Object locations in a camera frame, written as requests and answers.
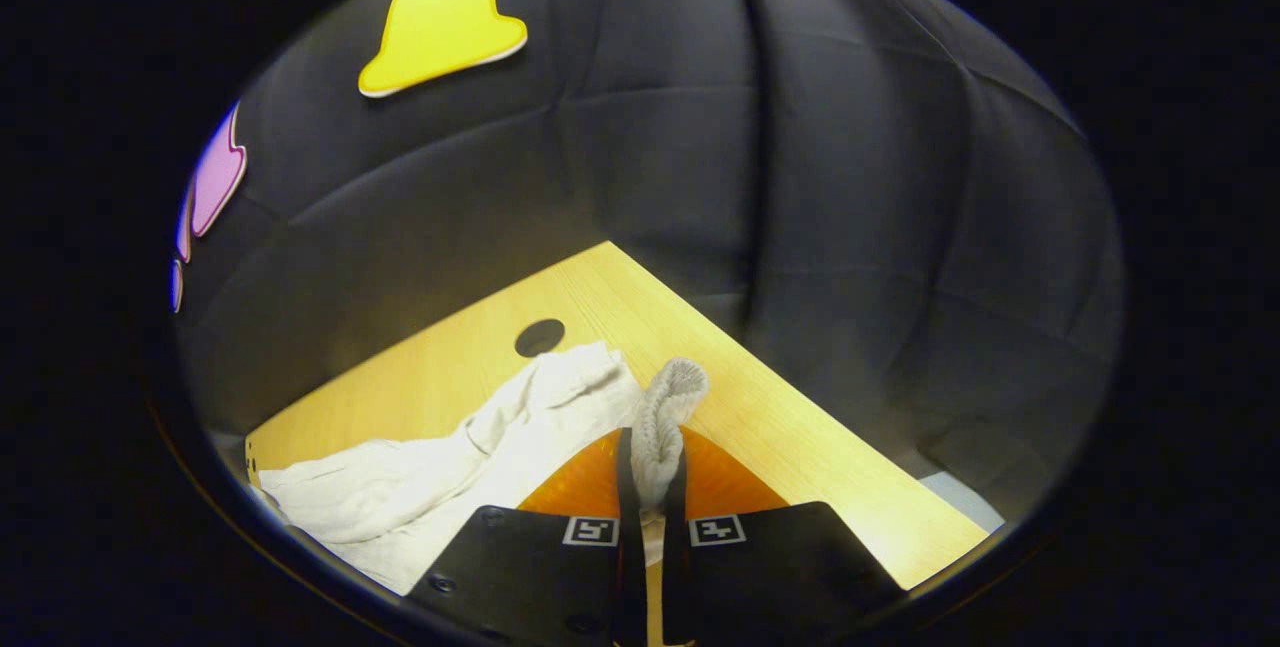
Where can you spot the white jeans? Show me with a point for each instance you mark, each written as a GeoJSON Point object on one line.
{"type": "Point", "coordinates": [450, 477]}

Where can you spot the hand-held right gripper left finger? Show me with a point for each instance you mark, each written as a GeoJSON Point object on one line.
{"type": "Point", "coordinates": [630, 567]}

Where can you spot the black backdrop cloth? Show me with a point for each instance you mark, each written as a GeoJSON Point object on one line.
{"type": "Point", "coordinates": [800, 177]}

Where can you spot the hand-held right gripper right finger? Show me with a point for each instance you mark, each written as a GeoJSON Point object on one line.
{"type": "Point", "coordinates": [676, 577]}

